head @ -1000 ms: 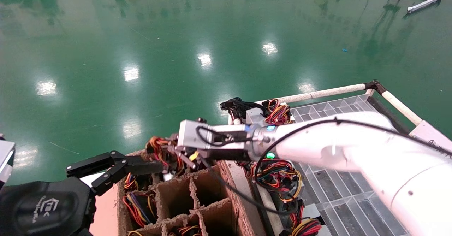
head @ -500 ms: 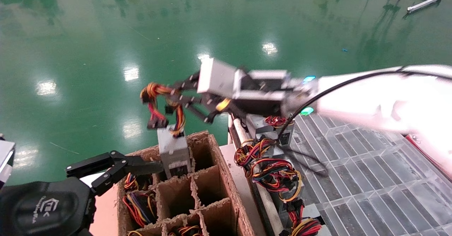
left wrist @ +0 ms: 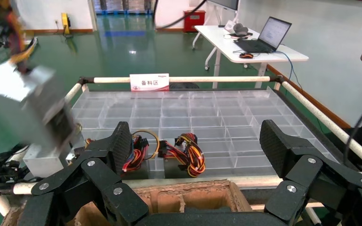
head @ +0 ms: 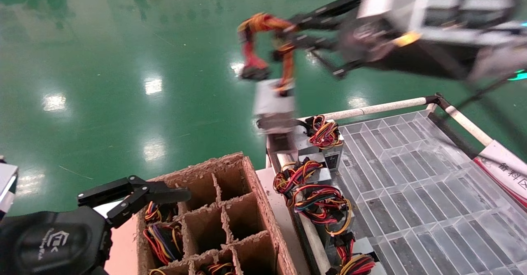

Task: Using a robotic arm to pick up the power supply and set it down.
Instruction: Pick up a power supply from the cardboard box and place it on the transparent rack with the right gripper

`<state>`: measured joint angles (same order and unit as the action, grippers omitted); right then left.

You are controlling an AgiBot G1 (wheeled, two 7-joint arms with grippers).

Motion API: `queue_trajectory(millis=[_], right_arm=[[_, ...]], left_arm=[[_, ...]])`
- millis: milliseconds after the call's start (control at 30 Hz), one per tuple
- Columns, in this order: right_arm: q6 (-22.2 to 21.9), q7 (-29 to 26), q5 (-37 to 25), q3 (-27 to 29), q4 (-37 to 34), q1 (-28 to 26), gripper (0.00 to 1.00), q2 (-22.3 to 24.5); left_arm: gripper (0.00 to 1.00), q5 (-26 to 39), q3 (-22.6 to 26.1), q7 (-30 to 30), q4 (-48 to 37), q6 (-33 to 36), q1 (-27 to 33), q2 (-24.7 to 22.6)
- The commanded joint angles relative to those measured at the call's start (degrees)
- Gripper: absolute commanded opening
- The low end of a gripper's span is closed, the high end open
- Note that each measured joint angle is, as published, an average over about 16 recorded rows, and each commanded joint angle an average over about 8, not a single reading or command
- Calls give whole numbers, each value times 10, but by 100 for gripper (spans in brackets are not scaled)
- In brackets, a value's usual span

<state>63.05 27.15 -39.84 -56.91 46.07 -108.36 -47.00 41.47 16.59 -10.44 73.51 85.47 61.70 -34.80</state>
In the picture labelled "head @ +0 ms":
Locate brown cardboard divider box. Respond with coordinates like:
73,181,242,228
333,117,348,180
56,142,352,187
136,151,298,275

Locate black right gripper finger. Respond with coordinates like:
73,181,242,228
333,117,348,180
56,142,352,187
287,35,364,79
289,0,366,31

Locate clear plastic grid tray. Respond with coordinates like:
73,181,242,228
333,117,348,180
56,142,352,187
334,110,527,275

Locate silver power supply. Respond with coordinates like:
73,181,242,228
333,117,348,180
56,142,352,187
287,116,345,172
327,233,378,275
273,154,332,197
238,12,298,135
293,184,354,249

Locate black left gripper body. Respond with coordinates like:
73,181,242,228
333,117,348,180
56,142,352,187
0,207,113,275

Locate orange cable connector plug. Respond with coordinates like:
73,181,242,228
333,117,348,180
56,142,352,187
391,31,421,48

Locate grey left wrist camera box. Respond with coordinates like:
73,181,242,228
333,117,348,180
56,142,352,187
0,156,19,220

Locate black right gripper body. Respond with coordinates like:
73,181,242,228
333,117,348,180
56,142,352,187
341,15,483,81

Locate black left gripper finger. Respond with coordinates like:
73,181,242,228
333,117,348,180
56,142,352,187
107,189,191,228
77,175,191,207

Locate silver power supply, coloured wires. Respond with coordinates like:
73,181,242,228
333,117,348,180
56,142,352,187
287,116,345,172
273,154,332,197
293,184,354,249
327,233,378,275

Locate silver camera mount bracket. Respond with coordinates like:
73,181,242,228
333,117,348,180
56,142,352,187
411,0,517,47

